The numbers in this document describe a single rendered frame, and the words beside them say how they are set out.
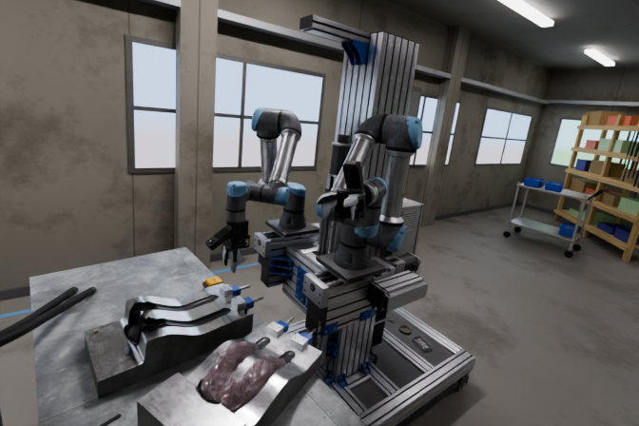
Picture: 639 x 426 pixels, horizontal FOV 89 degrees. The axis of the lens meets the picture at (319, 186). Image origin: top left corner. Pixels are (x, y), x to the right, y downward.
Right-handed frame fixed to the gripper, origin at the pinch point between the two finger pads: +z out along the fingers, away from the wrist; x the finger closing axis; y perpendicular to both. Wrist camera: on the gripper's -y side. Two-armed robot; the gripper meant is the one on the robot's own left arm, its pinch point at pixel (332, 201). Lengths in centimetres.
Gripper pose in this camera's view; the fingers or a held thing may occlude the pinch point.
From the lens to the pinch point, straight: 78.7
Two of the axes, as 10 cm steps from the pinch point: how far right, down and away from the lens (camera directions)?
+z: -4.7, 1.5, -8.7
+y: 0.2, 9.9, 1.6
